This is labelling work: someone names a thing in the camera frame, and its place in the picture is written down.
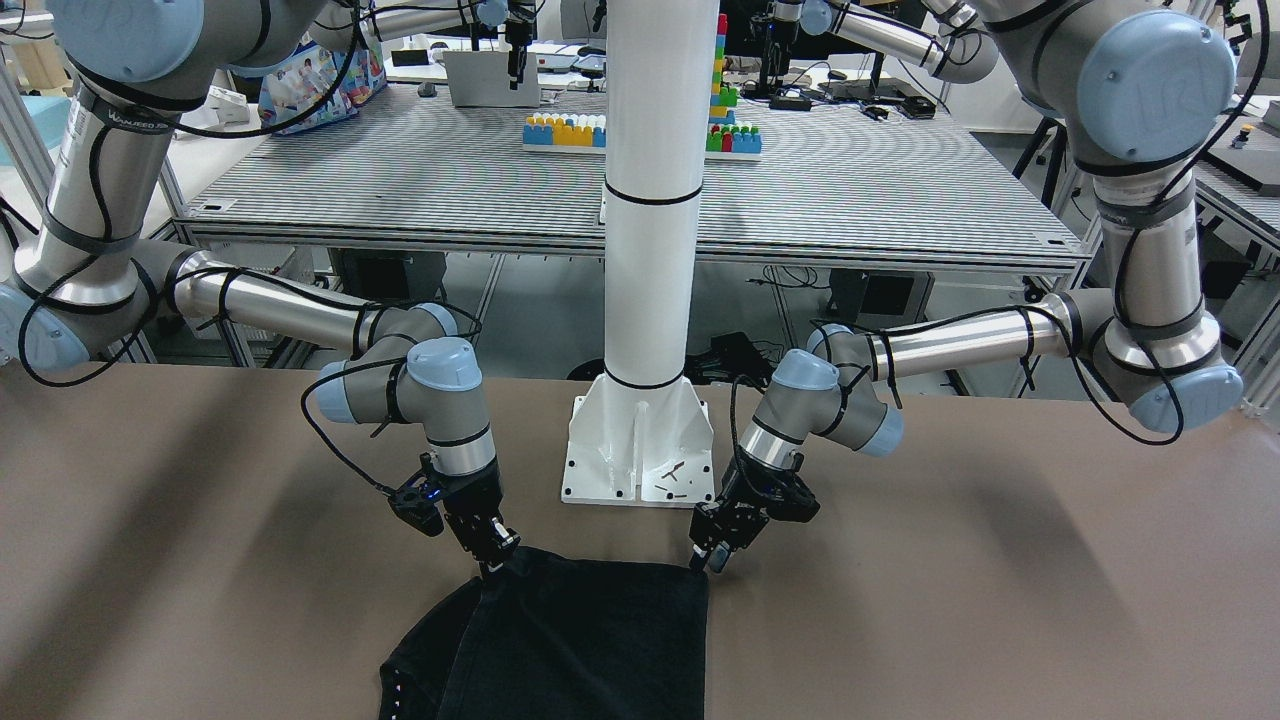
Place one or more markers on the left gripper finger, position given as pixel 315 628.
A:
pixel 699 557
pixel 719 556

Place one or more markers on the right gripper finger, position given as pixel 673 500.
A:
pixel 489 564
pixel 505 550

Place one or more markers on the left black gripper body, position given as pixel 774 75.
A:
pixel 742 503

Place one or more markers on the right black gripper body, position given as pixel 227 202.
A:
pixel 478 497

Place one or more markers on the black graphic t-shirt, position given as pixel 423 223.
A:
pixel 552 638

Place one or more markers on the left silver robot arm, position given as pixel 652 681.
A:
pixel 1139 89

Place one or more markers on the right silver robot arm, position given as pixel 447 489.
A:
pixel 91 277

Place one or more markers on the striped metal work table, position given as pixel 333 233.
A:
pixel 831 188

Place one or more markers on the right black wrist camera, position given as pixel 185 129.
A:
pixel 414 507

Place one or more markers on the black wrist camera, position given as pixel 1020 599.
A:
pixel 789 499
pixel 414 507

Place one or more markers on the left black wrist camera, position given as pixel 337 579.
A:
pixel 789 499

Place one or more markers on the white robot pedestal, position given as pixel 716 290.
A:
pixel 641 435

